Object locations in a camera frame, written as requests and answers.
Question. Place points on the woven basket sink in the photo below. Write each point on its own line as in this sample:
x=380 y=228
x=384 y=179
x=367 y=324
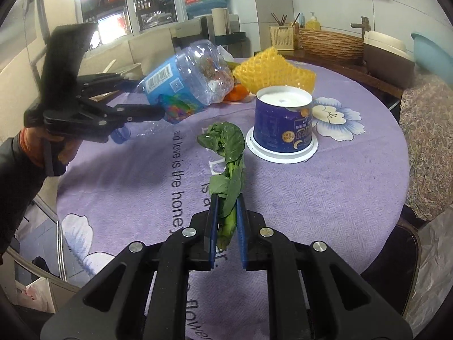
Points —
x=330 y=45

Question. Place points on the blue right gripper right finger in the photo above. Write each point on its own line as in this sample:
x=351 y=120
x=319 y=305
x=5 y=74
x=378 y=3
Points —
x=243 y=229

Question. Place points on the white crinkled cloth cover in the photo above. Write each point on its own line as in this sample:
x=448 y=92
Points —
x=434 y=280

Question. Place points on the wooden chopstick holder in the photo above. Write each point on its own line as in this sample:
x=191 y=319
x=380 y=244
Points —
x=282 y=35

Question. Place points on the water dispenser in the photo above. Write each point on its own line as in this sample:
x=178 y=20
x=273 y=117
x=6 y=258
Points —
x=196 y=29

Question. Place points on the floral cloth cover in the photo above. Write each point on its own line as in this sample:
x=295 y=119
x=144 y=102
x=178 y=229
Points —
x=426 y=122

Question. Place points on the green leafy vegetable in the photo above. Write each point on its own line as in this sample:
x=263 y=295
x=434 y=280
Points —
x=226 y=140

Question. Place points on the blue paper cup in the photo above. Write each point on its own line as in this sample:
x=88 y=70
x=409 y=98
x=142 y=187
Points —
x=283 y=129

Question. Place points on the left hand orange glove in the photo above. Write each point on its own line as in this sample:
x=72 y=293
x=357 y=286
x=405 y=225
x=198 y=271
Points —
x=51 y=152

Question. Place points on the yellow soap dispenser bottle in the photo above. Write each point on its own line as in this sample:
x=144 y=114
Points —
x=313 y=23

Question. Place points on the orange peel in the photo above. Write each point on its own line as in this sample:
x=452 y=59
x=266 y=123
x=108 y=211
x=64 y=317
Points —
x=237 y=94

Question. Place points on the clear plastic water bottle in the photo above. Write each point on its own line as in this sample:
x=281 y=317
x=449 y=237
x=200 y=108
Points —
x=185 y=84

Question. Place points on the purple floral tablecloth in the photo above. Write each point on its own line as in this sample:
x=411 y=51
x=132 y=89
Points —
x=349 y=194

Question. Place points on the window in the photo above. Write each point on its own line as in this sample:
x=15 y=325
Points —
x=117 y=19

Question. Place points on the wooden counter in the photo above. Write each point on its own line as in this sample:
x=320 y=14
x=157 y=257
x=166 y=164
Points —
x=358 y=73

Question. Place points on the yellow foam fruit net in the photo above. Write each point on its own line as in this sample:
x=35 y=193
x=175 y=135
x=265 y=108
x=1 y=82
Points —
x=268 y=69

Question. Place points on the paper towel roll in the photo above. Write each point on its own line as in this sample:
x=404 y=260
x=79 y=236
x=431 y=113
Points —
x=221 y=23

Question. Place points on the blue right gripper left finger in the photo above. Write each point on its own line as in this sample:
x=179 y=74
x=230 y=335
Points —
x=211 y=228

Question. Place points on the bronze faucet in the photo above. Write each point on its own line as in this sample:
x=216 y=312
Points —
x=364 y=25

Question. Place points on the black trash bin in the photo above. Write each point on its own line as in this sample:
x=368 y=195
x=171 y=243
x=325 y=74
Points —
x=394 y=272

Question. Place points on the light blue plastic basin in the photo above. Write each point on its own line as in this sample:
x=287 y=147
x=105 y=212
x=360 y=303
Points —
x=433 y=58

